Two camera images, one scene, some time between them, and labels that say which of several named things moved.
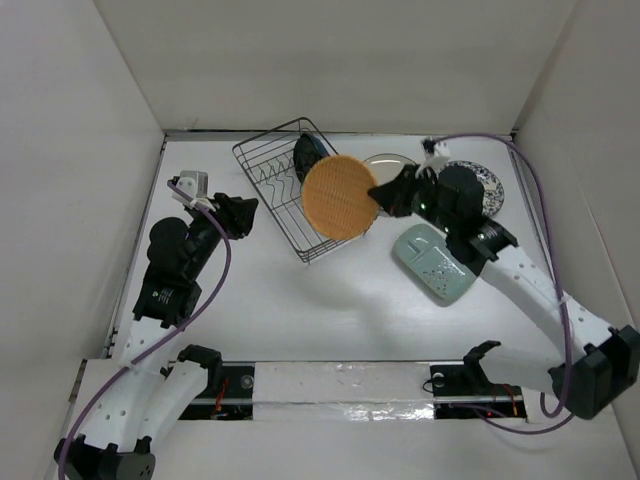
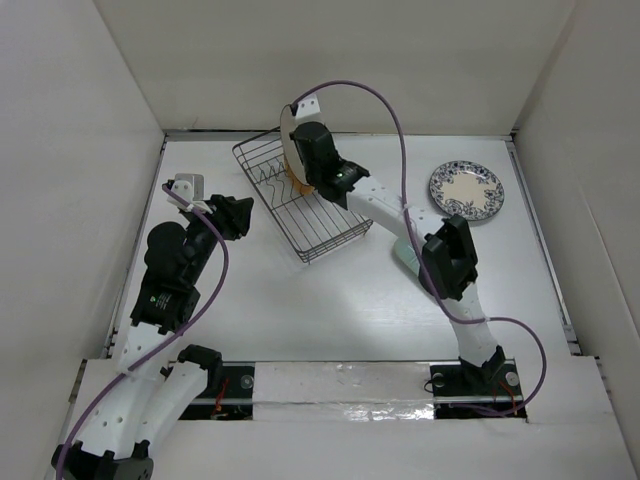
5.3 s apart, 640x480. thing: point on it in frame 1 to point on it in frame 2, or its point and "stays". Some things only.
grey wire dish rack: x=268 y=159 stays
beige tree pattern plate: x=387 y=166 to x=287 y=125
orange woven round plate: x=336 y=197 to x=299 y=187
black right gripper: x=392 y=195 to x=324 y=126
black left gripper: x=235 y=213 stays
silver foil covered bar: x=343 y=391 stays
